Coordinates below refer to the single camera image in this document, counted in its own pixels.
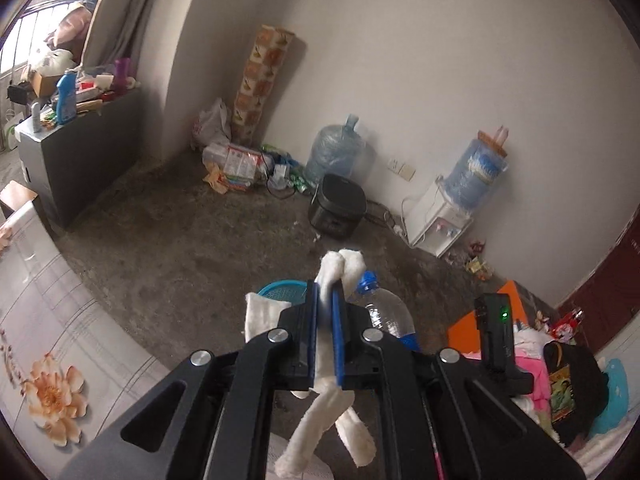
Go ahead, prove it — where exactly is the clear Pepsi plastic bottle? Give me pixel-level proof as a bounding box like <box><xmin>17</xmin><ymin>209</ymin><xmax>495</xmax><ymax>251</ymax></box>
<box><xmin>349</xmin><ymin>270</ymin><xmax>421</xmax><ymax>352</ymax></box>

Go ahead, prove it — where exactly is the white cloth strip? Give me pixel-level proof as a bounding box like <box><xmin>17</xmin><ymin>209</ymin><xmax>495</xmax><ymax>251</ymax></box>
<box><xmin>274</xmin><ymin>248</ymin><xmax>376</xmax><ymax>478</ymax></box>

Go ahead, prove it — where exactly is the blue plastic trash basket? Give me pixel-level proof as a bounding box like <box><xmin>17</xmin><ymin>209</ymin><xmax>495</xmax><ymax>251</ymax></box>
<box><xmin>258</xmin><ymin>280</ymin><xmax>307</xmax><ymax>306</ymax></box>

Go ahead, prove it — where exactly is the orange stool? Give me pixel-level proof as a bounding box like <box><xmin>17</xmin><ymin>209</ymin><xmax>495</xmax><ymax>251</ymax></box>
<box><xmin>446</xmin><ymin>278</ymin><xmax>532</xmax><ymax>356</ymax></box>

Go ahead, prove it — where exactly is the white water dispenser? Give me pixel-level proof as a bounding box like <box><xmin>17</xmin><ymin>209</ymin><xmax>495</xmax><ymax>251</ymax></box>
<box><xmin>402</xmin><ymin>176</ymin><xmax>473</xmax><ymax>258</ymax></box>

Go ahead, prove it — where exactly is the clothes pile on bed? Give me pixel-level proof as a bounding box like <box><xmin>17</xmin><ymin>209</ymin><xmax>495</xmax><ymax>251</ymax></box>
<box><xmin>464</xmin><ymin>324</ymin><xmax>632</xmax><ymax>449</ymax></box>

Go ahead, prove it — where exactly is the water jug on dispenser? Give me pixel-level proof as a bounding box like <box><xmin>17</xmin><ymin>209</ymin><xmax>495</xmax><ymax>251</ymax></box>
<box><xmin>442</xmin><ymin>126</ymin><xmax>510</xmax><ymax>212</ymax></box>

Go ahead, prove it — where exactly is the floral bed sheet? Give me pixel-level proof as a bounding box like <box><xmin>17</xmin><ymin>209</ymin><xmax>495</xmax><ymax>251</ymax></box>
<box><xmin>1</xmin><ymin>204</ymin><xmax>168</xmax><ymax>479</ymax></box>

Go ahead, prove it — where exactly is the black rice cooker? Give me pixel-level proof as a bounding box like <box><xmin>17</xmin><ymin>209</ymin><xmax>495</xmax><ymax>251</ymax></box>
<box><xmin>308</xmin><ymin>174</ymin><xmax>368</xmax><ymax>240</ymax></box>

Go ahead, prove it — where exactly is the empty blue water jug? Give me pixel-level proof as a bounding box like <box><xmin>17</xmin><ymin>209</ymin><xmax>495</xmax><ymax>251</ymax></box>
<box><xmin>304</xmin><ymin>114</ymin><xmax>366</xmax><ymax>188</ymax></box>

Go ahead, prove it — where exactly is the pile of packages on floor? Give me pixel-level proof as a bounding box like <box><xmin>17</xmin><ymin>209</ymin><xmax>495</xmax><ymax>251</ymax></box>
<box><xmin>202</xmin><ymin>142</ymin><xmax>311</xmax><ymax>197</ymax></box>

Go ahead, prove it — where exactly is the grey cabinet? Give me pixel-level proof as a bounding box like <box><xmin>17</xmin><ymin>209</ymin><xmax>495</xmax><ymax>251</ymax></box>
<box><xmin>15</xmin><ymin>89</ymin><xmax>143</xmax><ymax>228</ymax></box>

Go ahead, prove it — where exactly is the white plastic bag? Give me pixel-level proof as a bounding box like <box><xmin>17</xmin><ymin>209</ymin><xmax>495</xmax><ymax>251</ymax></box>
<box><xmin>192</xmin><ymin>98</ymin><xmax>231</xmax><ymax>148</ymax></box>

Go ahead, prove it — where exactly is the small wooden stool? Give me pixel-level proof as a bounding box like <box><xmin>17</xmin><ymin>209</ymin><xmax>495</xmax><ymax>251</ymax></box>
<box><xmin>0</xmin><ymin>180</ymin><xmax>38</xmax><ymax>219</ymax></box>

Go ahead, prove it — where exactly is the patterned rolled mat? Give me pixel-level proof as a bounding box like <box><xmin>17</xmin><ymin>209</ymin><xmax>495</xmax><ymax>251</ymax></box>
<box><xmin>230</xmin><ymin>25</ymin><xmax>295</xmax><ymax>146</ymax></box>

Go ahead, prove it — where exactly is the blue detergent bottle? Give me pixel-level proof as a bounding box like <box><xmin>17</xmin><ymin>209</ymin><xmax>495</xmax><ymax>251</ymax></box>
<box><xmin>55</xmin><ymin>70</ymin><xmax>77</xmax><ymax>125</ymax></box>

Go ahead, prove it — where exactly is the purple cup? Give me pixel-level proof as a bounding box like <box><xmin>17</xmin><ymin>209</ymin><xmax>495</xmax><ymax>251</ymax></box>
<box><xmin>112</xmin><ymin>58</ymin><xmax>130</xmax><ymax>94</ymax></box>

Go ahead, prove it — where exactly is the clutter pile by window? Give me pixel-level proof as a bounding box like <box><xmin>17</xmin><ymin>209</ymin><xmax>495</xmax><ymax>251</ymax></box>
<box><xmin>1</xmin><ymin>0</ymin><xmax>98</xmax><ymax>105</ymax></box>

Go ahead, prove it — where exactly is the beige curtain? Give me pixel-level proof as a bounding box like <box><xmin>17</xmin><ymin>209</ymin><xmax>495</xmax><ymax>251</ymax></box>
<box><xmin>81</xmin><ymin>0</ymin><xmax>154</xmax><ymax>68</ymax></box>

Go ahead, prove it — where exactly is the wall power socket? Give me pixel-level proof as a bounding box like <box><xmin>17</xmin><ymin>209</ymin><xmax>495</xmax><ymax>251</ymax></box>
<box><xmin>387</xmin><ymin>158</ymin><xmax>416</xmax><ymax>182</ymax></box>

